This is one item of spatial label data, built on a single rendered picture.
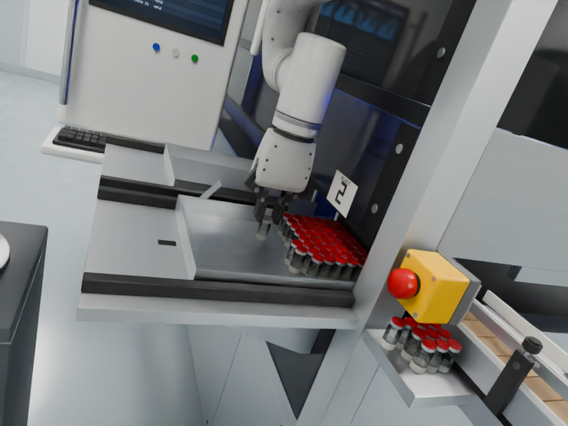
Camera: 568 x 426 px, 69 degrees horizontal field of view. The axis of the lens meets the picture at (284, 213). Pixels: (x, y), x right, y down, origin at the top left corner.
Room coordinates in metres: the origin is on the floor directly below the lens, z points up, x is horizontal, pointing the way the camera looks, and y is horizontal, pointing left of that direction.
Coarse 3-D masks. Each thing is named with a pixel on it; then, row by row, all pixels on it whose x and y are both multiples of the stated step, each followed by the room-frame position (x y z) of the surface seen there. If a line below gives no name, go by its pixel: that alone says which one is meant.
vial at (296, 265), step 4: (296, 248) 0.65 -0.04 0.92; (300, 248) 0.65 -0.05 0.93; (304, 248) 0.65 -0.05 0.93; (296, 252) 0.64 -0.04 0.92; (300, 252) 0.64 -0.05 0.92; (304, 252) 0.64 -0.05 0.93; (292, 256) 0.65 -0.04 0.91; (296, 256) 0.64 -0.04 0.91; (300, 256) 0.64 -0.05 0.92; (304, 256) 0.65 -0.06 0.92; (292, 260) 0.64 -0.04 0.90; (296, 260) 0.64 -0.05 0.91; (300, 260) 0.64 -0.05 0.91; (292, 264) 0.64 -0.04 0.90; (296, 264) 0.64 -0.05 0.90; (300, 264) 0.64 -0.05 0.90; (288, 268) 0.65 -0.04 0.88; (292, 268) 0.64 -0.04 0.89; (296, 268) 0.64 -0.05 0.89; (300, 268) 0.64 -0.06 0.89; (292, 272) 0.64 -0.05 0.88; (296, 272) 0.64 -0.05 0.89
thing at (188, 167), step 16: (176, 160) 1.03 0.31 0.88; (192, 160) 1.07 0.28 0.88; (208, 160) 1.09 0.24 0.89; (224, 160) 1.11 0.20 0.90; (240, 160) 1.13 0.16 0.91; (176, 176) 0.91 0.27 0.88; (192, 176) 0.95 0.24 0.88; (208, 176) 0.99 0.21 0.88; (224, 176) 1.03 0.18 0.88; (240, 176) 1.07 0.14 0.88; (224, 192) 0.85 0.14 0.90; (240, 192) 0.87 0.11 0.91; (272, 192) 1.02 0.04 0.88; (288, 208) 0.92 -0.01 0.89; (304, 208) 0.94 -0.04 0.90
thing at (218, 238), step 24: (192, 216) 0.73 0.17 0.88; (216, 216) 0.77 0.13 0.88; (240, 216) 0.79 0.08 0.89; (312, 216) 0.86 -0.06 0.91; (192, 240) 0.64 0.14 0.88; (216, 240) 0.67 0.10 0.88; (240, 240) 0.70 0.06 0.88; (192, 264) 0.53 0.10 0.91; (216, 264) 0.59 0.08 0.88; (240, 264) 0.61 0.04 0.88; (264, 264) 0.64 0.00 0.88; (312, 288) 0.58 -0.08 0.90; (336, 288) 0.60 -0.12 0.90
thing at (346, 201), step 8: (336, 176) 0.76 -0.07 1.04; (344, 176) 0.74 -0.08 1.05; (336, 184) 0.75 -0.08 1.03; (352, 184) 0.71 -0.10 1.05; (336, 192) 0.74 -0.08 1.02; (352, 192) 0.70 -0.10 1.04; (344, 200) 0.71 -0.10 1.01; (336, 208) 0.73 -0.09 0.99; (344, 208) 0.70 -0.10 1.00; (344, 216) 0.70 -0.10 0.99
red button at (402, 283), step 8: (392, 272) 0.50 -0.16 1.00; (400, 272) 0.49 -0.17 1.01; (408, 272) 0.49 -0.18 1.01; (392, 280) 0.49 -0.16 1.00; (400, 280) 0.48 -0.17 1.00; (408, 280) 0.48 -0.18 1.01; (416, 280) 0.49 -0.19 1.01; (392, 288) 0.49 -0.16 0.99; (400, 288) 0.48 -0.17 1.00; (408, 288) 0.48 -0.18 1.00; (416, 288) 0.48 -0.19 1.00; (400, 296) 0.48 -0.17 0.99; (408, 296) 0.48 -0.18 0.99
